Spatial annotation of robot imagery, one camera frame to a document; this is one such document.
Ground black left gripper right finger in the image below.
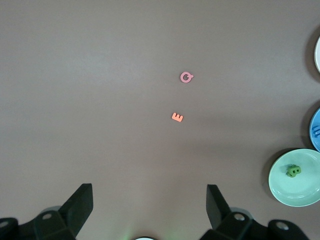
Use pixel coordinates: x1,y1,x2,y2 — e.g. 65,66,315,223
199,184,310,240

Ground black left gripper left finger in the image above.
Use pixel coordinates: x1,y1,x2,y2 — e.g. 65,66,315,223
0,183,94,240

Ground green letter B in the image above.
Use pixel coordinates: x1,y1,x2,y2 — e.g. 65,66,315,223
285,165,302,179

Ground green plate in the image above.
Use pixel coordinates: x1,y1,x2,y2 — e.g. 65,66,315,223
268,148,320,208

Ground orange letter E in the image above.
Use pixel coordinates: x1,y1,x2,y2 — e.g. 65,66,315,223
171,112,185,123

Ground brown table cover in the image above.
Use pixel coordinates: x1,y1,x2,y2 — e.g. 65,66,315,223
0,0,320,240

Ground blue plate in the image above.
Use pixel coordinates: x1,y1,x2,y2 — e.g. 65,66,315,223
309,107,320,153

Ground pink letter Q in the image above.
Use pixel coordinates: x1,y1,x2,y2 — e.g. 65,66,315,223
179,71,196,84

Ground beige plate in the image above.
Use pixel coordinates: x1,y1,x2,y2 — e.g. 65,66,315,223
314,34,320,74

